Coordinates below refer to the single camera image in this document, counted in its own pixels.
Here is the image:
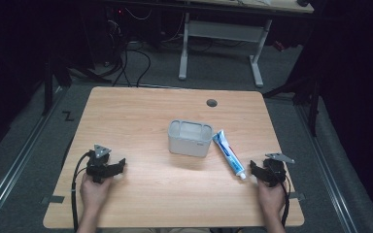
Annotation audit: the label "metal floor rail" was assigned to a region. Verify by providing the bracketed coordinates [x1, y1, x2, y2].
[294, 103, 359, 233]
[0, 86, 70, 227]

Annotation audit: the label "black zigzag floor tape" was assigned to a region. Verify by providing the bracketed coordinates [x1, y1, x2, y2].
[61, 110, 76, 122]

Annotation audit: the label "grey plastic holder box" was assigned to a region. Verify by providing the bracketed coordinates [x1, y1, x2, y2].
[167, 118, 215, 159]

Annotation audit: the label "black metal stand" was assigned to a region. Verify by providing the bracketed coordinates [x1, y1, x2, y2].
[261, 74, 322, 137]
[41, 57, 73, 117]

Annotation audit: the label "thin white cable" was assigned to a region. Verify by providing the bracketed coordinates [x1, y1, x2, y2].
[123, 7, 153, 21]

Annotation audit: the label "person's beige trousers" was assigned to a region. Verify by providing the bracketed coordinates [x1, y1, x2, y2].
[102, 227, 241, 233]

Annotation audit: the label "person's right hand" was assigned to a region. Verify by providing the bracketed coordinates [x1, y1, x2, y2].
[256, 179, 287, 216]

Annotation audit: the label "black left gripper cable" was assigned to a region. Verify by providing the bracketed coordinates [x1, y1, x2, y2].
[70, 150, 93, 233]

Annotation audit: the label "blue and white toothpaste tube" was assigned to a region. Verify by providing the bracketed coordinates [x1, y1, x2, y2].
[212, 129, 248, 181]

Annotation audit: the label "wooden desk with white frame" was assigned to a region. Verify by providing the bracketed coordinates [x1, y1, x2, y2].
[178, 0, 315, 88]

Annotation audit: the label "small red object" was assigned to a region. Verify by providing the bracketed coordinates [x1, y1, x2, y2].
[272, 40, 287, 52]

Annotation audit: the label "person's left hand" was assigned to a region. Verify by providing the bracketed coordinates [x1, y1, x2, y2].
[79, 173, 113, 212]

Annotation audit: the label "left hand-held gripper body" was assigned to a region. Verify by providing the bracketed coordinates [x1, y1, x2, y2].
[85, 144, 113, 184]

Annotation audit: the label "black floor cables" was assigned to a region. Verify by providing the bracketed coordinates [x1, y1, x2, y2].
[110, 40, 153, 88]

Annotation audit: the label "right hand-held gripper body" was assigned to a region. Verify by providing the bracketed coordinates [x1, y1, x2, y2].
[261, 152, 296, 188]

